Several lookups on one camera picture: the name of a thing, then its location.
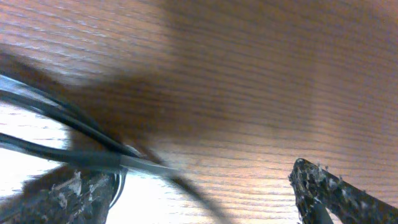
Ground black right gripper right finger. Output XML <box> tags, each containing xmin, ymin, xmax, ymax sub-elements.
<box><xmin>289</xmin><ymin>158</ymin><xmax>397</xmax><ymax>224</ymax></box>

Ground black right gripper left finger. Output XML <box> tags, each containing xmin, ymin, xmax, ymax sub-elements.
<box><xmin>1</xmin><ymin>167</ymin><xmax>120</xmax><ymax>224</ymax></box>

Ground black USB cable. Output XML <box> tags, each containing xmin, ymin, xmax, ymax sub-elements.
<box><xmin>0</xmin><ymin>74</ymin><xmax>231</xmax><ymax>224</ymax></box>

